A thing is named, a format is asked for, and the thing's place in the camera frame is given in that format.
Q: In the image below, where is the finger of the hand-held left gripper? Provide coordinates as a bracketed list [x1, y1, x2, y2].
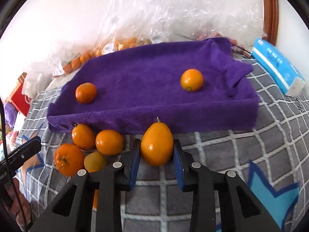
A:
[0, 136, 42, 173]

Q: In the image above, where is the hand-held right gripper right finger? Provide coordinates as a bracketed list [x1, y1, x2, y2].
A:
[172, 139, 282, 232]

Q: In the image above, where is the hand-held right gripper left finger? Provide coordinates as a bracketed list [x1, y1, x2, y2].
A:
[30, 139, 142, 232]

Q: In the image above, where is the oval orange kumquat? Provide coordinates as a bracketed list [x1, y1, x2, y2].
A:
[140, 117, 174, 167]

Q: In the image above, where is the small orange kumquat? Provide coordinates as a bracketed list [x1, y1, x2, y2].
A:
[180, 69, 204, 92]
[72, 124, 96, 151]
[92, 189, 100, 209]
[96, 130, 124, 156]

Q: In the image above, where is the yellow-green round fruit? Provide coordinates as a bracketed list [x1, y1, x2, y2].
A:
[84, 151, 107, 173]

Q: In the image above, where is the large tangerine with green stem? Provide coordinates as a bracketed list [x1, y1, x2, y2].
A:
[53, 143, 85, 177]

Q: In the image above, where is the purple fuzzy cloth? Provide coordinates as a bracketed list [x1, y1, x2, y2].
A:
[3, 103, 18, 128]

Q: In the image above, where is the red box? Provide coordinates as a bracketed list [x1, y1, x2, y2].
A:
[6, 72, 33, 116]

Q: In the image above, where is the grey checkered blanket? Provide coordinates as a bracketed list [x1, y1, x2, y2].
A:
[14, 58, 309, 232]

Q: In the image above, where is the purple towel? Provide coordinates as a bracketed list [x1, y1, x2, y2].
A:
[47, 37, 260, 134]

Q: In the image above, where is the round orange tangerine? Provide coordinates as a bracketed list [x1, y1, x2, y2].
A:
[75, 82, 97, 104]

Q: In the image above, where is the heap of tangerines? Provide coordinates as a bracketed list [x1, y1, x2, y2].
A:
[63, 49, 97, 74]

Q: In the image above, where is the blue tissue packet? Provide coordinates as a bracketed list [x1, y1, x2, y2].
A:
[251, 38, 306, 97]

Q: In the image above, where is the crinkly clear plastic bag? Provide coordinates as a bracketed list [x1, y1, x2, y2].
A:
[145, 0, 266, 47]

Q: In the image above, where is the dark tangled wire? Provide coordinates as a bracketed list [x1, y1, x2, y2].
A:
[230, 44, 253, 59]

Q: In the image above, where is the brown wooden frame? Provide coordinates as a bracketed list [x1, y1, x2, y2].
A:
[261, 0, 279, 45]

